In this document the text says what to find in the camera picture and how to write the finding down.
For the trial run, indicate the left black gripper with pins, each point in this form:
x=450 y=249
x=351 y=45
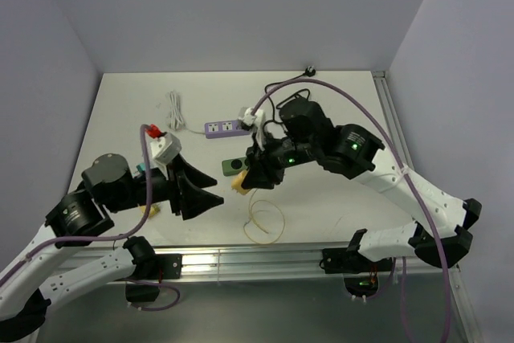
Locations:
x=181 y=177

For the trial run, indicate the green power strip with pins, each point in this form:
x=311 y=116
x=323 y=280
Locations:
x=233 y=166

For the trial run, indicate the aluminium right rail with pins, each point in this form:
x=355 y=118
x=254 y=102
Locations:
x=401 y=154

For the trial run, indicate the orange charger plug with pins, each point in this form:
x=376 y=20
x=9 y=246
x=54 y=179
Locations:
x=237 y=183

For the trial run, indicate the aluminium front rail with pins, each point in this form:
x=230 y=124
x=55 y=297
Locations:
x=282 y=261

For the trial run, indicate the purple power strip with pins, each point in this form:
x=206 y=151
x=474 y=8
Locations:
x=224 y=129

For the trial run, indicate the teal plug adapter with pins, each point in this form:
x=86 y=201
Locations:
x=140 y=170

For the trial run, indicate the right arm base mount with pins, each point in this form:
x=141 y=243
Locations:
x=363 y=282

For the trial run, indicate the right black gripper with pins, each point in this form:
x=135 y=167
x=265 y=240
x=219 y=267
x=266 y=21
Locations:
x=262 y=166

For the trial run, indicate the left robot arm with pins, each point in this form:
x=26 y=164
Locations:
x=30 y=289

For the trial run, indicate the yellow plug adapter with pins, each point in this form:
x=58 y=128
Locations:
x=150 y=211

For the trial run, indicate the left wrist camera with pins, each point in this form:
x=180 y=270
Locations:
x=164 y=147

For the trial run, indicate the aluminium rail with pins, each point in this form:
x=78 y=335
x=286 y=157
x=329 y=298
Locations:
x=282 y=261
x=401 y=154

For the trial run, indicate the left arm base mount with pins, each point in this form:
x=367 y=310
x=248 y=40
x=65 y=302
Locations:
x=144 y=289

